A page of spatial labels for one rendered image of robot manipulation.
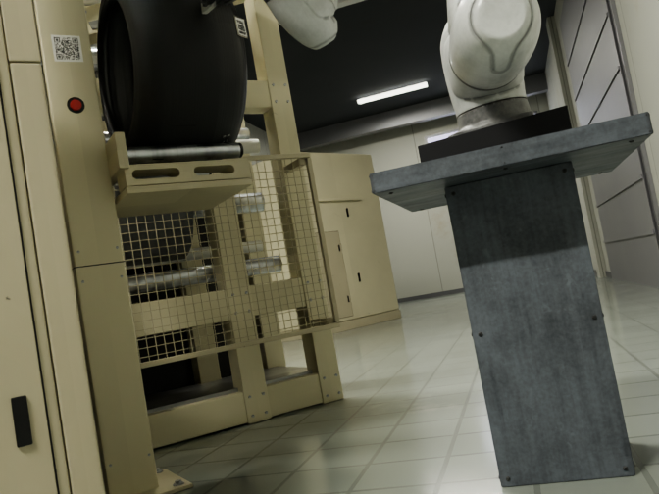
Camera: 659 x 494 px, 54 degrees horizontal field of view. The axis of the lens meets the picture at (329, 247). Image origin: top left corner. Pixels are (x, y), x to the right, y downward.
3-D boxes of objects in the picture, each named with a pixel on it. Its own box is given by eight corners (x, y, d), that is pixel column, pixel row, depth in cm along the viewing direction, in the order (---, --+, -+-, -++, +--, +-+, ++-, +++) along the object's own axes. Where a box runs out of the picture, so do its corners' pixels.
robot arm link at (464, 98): (522, 108, 150) (499, 17, 151) (537, 87, 132) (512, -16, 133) (452, 125, 152) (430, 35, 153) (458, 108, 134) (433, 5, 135)
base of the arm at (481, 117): (546, 128, 151) (541, 105, 151) (533, 116, 131) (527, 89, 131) (470, 150, 159) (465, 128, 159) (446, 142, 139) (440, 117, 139)
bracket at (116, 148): (119, 168, 169) (113, 131, 170) (92, 200, 204) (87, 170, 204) (131, 168, 171) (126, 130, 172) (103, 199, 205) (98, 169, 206)
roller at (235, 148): (122, 167, 176) (124, 154, 173) (118, 157, 179) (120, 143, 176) (241, 161, 194) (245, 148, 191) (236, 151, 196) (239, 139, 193)
